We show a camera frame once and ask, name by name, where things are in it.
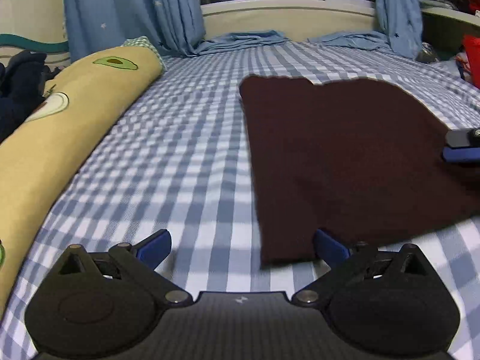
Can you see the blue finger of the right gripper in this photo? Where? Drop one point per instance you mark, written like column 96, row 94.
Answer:
column 461, row 155

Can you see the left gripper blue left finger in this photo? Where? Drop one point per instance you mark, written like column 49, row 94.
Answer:
column 151, row 251

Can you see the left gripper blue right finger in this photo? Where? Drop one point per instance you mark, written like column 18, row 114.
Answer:
column 340, row 255

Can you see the maroon vintage sweatshirt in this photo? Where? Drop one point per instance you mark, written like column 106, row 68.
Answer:
column 357, row 159

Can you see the dark navy clothes pile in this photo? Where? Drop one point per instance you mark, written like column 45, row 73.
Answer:
column 23, row 82

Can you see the blue checkered bed sheet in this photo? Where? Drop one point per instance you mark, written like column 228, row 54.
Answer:
column 177, row 159

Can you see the red shopping bag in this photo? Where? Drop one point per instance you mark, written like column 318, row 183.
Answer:
column 467, row 61

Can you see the right blue star curtain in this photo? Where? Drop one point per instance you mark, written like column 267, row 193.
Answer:
column 399, row 31

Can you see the blue star curtain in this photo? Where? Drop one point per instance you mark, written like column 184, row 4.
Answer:
column 173, row 27
column 399, row 31

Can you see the yellow avocado print quilt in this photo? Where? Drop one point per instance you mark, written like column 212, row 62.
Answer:
column 39, row 159

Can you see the teal trimmed headboard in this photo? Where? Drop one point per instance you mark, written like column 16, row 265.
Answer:
column 57, row 54

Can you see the left blue star curtain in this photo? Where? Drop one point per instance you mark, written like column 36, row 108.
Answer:
column 173, row 27

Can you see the white wall shelf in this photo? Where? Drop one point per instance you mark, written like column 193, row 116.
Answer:
column 444, row 26

